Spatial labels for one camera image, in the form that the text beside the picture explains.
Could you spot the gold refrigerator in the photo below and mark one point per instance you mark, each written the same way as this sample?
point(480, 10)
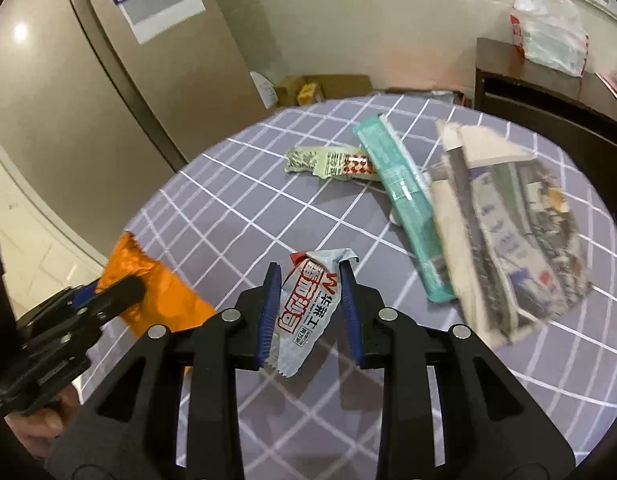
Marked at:
point(63, 110)

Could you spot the yellow small box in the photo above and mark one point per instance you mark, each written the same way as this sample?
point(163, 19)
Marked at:
point(309, 94)

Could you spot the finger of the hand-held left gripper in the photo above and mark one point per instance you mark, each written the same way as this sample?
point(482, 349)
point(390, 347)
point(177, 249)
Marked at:
point(118, 292)
point(84, 296)

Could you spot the teal plastic packet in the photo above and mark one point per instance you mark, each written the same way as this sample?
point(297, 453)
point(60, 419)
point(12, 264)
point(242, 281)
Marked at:
point(408, 200)

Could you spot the small brown cardboard box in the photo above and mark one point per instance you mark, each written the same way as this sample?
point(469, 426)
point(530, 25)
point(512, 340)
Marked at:
point(288, 90)

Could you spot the white paper bag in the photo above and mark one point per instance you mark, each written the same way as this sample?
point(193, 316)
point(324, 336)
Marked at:
point(263, 90)

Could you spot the green red checked wrapper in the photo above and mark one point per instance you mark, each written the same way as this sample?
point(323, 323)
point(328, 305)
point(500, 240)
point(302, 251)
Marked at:
point(328, 162)

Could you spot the orange foil wrapper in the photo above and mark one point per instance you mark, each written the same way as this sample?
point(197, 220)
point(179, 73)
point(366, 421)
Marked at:
point(168, 300)

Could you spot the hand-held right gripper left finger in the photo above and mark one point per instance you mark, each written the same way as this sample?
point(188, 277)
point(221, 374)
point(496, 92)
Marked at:
point(268, 310)

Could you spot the person's left hand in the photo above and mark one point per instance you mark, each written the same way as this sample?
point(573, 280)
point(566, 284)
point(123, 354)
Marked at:
point(43, 425)

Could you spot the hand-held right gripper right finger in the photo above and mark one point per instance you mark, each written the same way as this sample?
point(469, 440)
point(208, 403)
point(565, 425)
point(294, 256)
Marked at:
point(351, 310)

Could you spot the dark wooden cabinet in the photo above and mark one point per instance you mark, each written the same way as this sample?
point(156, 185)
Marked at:
point(538, 85)

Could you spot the open cardboard box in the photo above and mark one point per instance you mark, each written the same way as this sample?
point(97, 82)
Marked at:
point(348, 85)

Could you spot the white red-print snack wrapper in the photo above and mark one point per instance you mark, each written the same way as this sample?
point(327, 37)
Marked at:
point(308, 320)

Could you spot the round table, checked cloth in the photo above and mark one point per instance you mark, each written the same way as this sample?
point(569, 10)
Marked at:
point(238, 210)

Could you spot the white plastic bag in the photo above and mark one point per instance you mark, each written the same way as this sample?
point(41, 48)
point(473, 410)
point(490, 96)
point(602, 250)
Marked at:
point(553, 35)

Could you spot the newspaper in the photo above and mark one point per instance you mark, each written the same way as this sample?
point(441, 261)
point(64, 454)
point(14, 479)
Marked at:
point(513, 240)

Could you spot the white printed sheet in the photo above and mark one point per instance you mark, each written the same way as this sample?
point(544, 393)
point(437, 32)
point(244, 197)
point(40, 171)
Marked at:
point(163, 15)

